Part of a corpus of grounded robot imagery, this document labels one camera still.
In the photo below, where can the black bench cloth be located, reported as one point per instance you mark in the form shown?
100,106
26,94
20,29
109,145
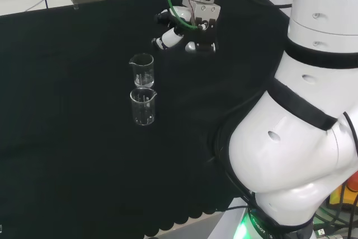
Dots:
84,138

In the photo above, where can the clear glass beaker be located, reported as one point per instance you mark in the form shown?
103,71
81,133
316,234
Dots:
142,113
144,79

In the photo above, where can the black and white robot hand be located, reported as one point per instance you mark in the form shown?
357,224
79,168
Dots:
205,34

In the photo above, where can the yellow stop button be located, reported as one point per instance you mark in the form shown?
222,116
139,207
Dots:
348,194

